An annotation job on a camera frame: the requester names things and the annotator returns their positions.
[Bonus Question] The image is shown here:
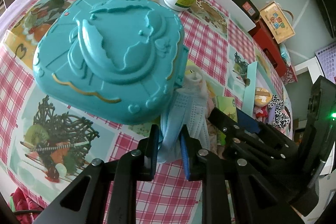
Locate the checkered food print tablecloth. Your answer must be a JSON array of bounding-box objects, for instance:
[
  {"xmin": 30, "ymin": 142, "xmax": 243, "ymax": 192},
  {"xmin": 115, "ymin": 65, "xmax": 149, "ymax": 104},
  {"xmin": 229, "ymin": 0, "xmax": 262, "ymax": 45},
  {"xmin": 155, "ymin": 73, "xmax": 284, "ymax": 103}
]
[{"xmin": 1, "ymin": 0, "xmax": 285, "ymax": 223}]

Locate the teal plastic toy case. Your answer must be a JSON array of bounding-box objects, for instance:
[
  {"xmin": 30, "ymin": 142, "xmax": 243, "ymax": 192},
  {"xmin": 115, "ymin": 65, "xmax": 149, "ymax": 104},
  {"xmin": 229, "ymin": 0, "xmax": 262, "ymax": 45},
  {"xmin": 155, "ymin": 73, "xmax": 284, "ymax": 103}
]
[{"xmin": 33, "ymin": 0, "xmax": 189, "ymax": 124}]

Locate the red box with handle cutout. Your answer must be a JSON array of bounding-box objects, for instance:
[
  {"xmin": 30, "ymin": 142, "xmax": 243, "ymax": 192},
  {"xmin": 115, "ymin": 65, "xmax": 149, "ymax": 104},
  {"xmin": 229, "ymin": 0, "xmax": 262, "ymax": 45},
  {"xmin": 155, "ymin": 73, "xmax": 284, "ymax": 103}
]
[{"xmin": 249, "ymin": 18, "xmax": 287, "ymax": 77}]

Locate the teal cardboard box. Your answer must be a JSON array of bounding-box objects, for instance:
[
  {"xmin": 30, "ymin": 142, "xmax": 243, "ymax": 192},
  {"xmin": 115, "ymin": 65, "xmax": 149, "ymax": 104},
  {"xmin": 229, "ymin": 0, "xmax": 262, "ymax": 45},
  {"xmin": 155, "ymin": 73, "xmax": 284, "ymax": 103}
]
[{"xmin": 241, "ymin": 61, "xmax": 293, "ymax": 139}]

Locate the wooden sign with handle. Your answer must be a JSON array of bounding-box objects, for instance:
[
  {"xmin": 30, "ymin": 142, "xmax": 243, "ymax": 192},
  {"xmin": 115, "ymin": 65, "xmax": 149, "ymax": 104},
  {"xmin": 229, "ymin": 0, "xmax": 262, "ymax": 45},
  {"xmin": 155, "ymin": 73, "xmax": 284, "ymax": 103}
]
[{"xmin": 260, "ymin": 1, "xmax": 295, "ymax": 44}]

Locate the green tissue packet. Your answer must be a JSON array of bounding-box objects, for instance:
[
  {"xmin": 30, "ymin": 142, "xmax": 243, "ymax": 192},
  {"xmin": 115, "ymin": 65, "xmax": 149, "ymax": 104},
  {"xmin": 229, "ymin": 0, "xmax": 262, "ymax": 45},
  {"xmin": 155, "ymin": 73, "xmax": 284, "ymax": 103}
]
[{"xmin": 216, "ymin": 96, "xmax": 238, "ymax": 146}]

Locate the purple perforated basket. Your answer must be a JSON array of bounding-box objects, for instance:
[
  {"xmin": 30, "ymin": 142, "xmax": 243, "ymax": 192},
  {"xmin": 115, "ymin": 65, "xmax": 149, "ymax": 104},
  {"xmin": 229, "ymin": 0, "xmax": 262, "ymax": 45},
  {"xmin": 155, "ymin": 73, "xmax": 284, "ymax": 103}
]
[{"xmin": 315, "ymin": 42, "xmax": 336, "ymax": 84}]

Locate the purple baby wipes packet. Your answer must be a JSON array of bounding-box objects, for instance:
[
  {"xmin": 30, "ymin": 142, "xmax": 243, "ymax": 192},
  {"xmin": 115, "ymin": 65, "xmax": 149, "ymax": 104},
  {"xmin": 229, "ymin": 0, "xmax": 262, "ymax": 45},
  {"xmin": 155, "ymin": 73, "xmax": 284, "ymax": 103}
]
[{"xmin": 266, "ymin": 105, "xmax": 277, "ymax": 124}]

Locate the blue face mask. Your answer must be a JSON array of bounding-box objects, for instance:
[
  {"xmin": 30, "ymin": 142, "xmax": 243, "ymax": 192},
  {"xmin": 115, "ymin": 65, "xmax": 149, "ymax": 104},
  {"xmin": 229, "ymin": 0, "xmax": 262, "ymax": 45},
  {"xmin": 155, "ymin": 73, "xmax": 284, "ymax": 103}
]
[{"xmin": 158, "ymin": 89, "xmax": 210, "ymax": 163}]

